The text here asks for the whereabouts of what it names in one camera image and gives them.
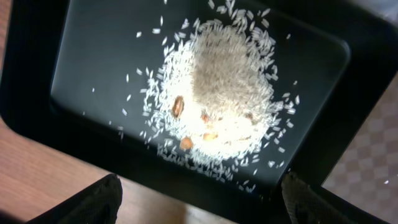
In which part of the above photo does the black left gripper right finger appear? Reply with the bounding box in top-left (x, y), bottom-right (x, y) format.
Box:
top-left (281, 172), bottom-right (389, 224)

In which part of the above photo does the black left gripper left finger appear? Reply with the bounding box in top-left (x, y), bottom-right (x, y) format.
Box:
top-left (27, 174), bottom-right (123, 224)

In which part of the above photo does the black waste tray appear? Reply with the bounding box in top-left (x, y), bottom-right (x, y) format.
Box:
top-left (1, 1), bottom-right (397, 223)

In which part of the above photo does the pile of white rice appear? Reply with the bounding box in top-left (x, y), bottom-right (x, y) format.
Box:
top-left (82, 0), bottom-right (301, 194)

